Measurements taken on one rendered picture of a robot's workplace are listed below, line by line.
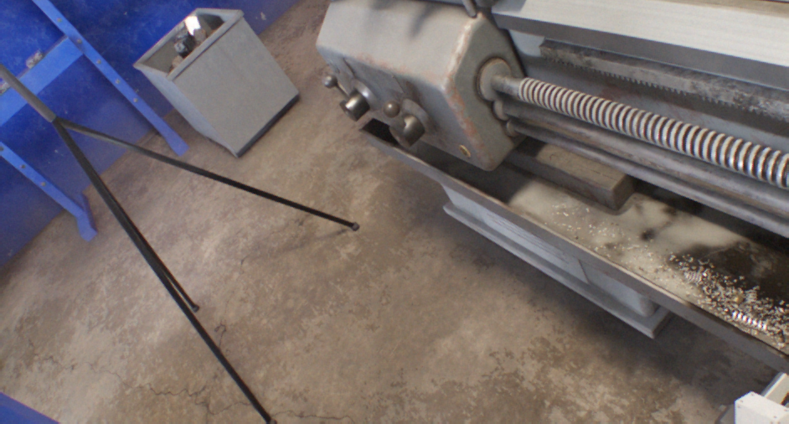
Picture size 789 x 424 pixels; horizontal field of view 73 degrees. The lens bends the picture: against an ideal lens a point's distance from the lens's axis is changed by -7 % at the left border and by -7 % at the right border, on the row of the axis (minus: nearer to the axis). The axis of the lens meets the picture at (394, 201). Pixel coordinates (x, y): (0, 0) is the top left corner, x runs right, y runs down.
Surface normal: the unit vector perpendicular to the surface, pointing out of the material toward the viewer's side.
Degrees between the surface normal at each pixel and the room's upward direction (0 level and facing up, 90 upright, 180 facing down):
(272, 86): 90
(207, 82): 90
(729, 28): 36
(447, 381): 0
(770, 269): 0
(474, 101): 90
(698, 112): 90
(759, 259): 0
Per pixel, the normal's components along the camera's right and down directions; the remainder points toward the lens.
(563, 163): -0.46, -0.63
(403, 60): -0.76, -0.17
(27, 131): 0.54, 0.36
